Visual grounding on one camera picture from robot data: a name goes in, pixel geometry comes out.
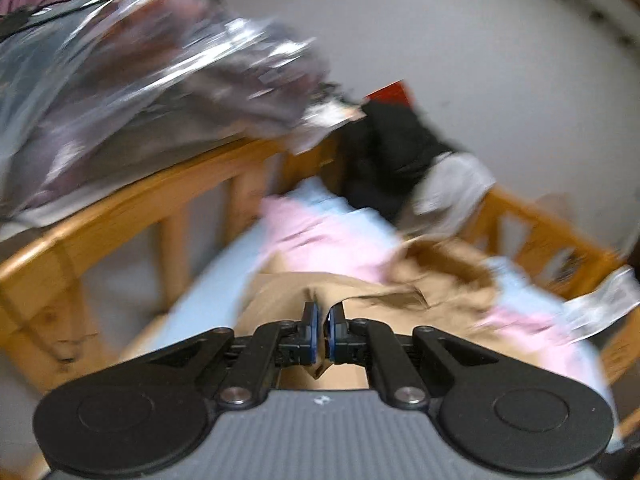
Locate pink floral quilt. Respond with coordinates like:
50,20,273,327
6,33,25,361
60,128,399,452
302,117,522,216
260,195,591,391

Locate crumpled clear plastic bag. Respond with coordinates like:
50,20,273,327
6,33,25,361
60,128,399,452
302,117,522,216
564,265,640,347

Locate clear plastic wrapped bundle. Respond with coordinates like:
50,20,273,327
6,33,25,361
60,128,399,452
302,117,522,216
0,0,363,223

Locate black garment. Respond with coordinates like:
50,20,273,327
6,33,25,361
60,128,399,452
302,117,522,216
334,101,466,224

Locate wooden bed frame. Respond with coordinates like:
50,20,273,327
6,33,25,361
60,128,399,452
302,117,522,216
0,130,640,480

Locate grey towel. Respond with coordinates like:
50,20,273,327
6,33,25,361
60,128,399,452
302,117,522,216
400,152,497,237

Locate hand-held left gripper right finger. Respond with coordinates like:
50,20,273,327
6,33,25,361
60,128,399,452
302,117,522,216
326,302,501,408

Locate black cable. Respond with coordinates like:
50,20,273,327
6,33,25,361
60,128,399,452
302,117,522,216
0,0,121,38

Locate red box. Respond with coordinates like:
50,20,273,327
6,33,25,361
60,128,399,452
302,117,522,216
365,80,412,107

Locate tan garment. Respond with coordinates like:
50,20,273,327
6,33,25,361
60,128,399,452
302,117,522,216
232,240,506,391

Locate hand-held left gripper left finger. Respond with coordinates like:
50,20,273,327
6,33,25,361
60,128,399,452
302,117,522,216
150,301,321,408

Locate light blue bed sheet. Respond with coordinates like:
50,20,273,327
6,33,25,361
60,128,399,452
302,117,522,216
120,180,618,411

